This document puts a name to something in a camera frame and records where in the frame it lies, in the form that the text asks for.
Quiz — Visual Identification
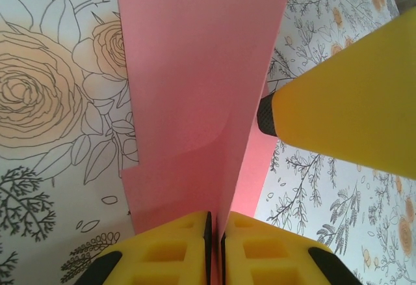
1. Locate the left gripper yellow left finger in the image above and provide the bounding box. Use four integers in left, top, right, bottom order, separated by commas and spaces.
60, 211, 213, 285

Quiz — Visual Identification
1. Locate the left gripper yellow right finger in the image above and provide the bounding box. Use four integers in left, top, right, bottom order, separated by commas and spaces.
220, 211, 361, 285

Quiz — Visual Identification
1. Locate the pink square paper sheet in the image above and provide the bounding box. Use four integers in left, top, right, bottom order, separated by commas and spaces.
115, 0, 293, 285

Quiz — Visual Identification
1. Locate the floral patterned table cover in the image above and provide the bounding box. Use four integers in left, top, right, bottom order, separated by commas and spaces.
0, 0, 416, 285

